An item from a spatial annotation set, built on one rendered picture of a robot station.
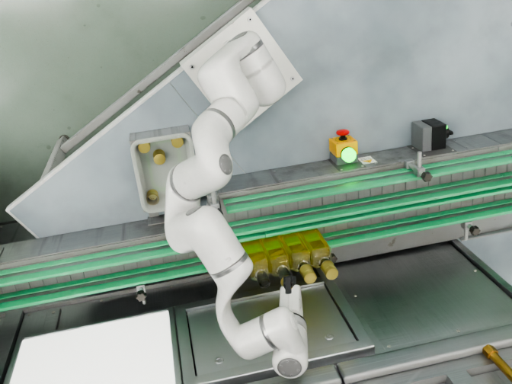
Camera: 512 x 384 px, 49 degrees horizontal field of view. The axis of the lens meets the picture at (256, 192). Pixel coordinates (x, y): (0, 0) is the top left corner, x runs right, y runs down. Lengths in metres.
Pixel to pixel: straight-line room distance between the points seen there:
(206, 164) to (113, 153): 0.64
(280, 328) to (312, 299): 0.47
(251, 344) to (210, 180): 0.34
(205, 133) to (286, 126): 0.65
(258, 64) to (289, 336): 0.59
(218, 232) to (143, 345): 0.54
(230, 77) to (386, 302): 0.80
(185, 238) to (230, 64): 0.38
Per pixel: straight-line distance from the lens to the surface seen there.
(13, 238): 2.38
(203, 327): 1.55
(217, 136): 1.11
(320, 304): 1.58
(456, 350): 1.45
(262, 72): 1.28
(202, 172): 1.09
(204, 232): 1.07
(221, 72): 1.19
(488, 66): 1.95
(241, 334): 1.17
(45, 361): 1.59
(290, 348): 1.17
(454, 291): 1.71
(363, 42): 1.74
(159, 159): 1.62
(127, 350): 1.53
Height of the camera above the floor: 2.35
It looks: 65 degrees down
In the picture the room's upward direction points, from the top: 152 degrees clockwise
